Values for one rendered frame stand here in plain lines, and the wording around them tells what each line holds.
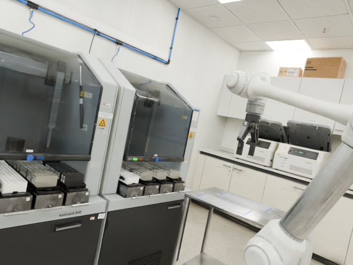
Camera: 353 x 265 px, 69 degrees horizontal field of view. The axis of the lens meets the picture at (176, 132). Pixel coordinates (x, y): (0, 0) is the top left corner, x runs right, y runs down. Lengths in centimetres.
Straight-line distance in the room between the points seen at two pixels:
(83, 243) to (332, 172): 133
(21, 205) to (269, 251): 109
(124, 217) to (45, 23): 178
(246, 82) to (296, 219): 58
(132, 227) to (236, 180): 230
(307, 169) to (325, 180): 255
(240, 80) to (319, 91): 279
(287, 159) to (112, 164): 247
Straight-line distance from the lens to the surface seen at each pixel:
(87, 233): 169
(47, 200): 148
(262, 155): 371
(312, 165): 353
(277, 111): 401
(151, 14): 333
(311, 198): 102
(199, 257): 224
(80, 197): 156
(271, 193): 369
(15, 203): 143
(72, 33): 275
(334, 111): 120
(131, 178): 177
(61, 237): 161
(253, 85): 119
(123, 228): 184
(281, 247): 106
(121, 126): 168
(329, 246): 362
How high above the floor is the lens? 130
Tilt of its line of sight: 3 degrees down
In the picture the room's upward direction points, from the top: 11 degrees clockwise
